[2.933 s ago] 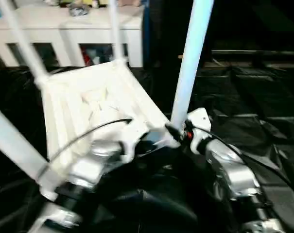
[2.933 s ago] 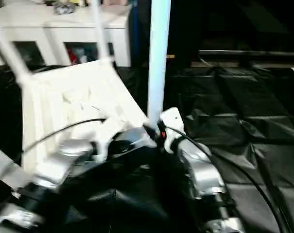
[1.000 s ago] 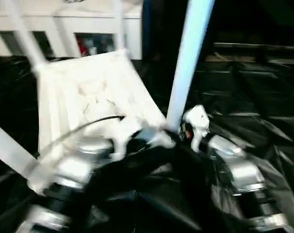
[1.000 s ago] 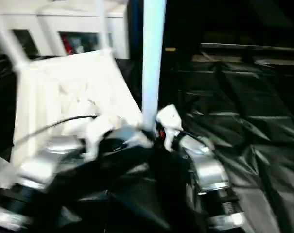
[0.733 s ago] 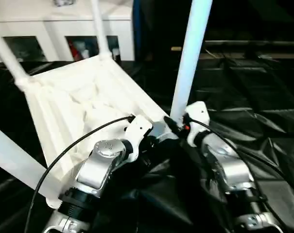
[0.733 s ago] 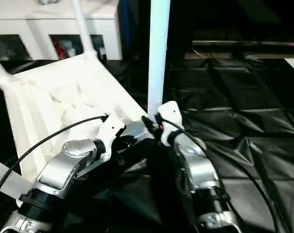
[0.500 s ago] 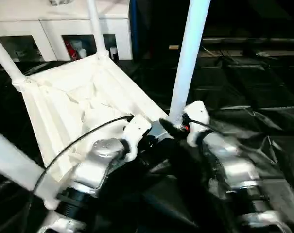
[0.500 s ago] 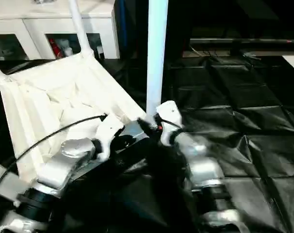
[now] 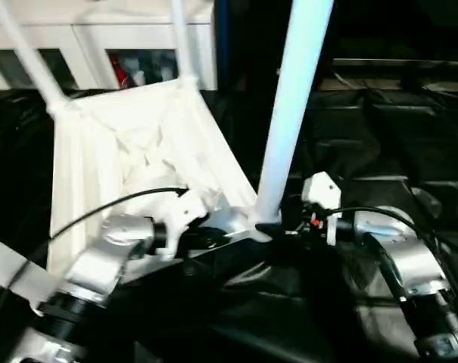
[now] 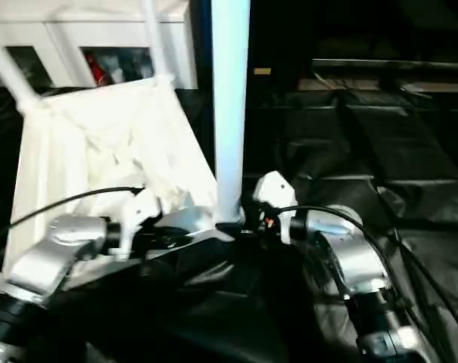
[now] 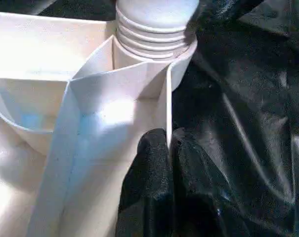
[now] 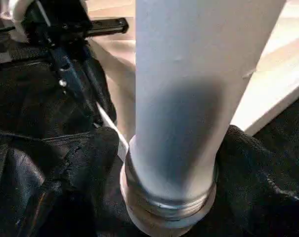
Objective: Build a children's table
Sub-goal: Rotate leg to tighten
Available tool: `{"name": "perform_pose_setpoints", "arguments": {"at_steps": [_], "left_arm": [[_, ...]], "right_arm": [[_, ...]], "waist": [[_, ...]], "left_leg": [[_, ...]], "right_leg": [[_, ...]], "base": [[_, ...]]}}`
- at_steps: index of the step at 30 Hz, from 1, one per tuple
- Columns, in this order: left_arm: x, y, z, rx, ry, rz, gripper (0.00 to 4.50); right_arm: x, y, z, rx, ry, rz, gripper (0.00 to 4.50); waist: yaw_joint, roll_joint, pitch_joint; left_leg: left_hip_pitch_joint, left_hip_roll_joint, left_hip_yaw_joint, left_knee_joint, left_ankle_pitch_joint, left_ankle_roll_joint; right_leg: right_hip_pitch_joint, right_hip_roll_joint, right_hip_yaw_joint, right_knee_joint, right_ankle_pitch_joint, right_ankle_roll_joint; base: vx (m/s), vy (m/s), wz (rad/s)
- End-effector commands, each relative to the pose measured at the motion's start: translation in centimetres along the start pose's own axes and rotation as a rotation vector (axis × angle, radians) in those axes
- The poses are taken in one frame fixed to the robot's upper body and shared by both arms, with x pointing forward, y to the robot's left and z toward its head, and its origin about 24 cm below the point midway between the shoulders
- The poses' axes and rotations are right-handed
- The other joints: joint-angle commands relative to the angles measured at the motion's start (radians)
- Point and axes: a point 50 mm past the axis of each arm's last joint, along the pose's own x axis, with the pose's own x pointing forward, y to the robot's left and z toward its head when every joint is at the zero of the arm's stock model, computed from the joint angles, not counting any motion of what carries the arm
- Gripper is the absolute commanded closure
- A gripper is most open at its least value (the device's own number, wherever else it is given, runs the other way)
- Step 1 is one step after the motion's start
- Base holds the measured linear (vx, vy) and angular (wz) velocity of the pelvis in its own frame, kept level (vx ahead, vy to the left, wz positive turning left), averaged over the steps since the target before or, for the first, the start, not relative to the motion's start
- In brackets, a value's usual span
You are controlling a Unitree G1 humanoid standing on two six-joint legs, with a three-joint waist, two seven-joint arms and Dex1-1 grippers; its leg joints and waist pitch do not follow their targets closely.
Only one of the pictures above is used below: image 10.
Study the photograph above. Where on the white sideboard cabinet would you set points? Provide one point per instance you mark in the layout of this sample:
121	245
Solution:
43	30

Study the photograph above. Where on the white plastic table top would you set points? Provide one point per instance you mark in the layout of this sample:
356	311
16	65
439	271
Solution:
100	143

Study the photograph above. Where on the dark metal bar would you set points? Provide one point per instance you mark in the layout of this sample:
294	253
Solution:
395	65

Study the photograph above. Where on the red bottle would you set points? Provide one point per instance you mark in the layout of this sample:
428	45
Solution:
94	70

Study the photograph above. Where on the black cabinet with gold label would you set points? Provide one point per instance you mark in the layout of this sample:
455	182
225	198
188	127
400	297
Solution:
281	38

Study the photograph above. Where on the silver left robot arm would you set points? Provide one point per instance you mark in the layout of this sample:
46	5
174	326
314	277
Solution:
58	246

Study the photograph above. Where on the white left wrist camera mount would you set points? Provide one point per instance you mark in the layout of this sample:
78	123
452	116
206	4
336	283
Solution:
138	211

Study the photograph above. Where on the black mat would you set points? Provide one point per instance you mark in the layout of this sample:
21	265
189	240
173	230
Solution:
384	151

